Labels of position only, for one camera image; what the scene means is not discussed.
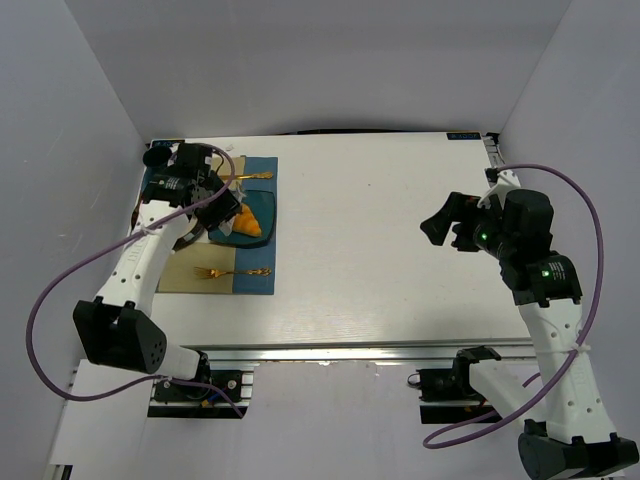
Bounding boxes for teal square plate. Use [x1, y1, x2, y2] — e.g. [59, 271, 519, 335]
[208, 190, 276, 249]

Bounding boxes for dark round bread plate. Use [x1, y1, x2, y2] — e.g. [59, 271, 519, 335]
[131, 205, 206, 252]

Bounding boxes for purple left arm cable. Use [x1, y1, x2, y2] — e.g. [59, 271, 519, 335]
[25, 143, 246, 419]

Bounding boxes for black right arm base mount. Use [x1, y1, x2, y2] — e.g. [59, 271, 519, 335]
[407, 346, 502, 425]

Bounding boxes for blue and beige placemat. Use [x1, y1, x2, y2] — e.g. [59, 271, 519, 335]
[157, 156, 278, 295]

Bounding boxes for blue label sticker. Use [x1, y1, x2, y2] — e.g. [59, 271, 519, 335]
[446, 132, 482, 141]
[150, 139, 185, 149]

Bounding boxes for dark green mug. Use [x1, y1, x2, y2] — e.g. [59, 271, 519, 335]
[142, 145, 173, 168]

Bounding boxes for blue label sticker left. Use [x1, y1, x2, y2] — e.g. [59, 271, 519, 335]
[150, 139, 185, 149]

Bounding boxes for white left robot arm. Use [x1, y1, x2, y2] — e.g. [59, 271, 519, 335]
[73, 143, 241, 383]

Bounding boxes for gold butter knife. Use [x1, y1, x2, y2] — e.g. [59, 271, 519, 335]
[219, 171, 274, 181]

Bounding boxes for aluminium table edge rail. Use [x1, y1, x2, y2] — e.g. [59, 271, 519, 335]
[189, 339, 534, 365]

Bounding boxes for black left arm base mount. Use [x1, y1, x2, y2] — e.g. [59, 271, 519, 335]
[147, 369, 253, 420]

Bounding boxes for gold fork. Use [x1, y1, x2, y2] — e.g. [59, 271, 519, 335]
[193, 267, 272, 279]

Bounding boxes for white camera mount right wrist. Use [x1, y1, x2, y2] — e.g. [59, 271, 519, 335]
[478, 168, 521, 209]

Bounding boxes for blue label sticker right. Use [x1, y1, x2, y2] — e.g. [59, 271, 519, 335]
[446, 132, 482, 141]

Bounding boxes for large striped croissant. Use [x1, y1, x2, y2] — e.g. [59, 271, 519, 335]
[232, 203, 262, 238]

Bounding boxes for stainless steel serving tongs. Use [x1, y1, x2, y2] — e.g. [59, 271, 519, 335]
[218, 185, 246, 237]

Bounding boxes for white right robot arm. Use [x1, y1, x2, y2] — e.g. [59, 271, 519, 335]
[420, 189, 639, 479]

